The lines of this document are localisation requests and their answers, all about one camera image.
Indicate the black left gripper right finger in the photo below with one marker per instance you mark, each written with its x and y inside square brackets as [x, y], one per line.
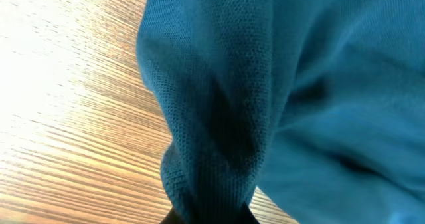
[246, 216]

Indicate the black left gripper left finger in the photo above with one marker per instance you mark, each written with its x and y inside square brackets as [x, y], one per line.
[171, 218]

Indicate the blue polo shirt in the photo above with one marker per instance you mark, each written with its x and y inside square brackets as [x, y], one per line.
[318, 103]

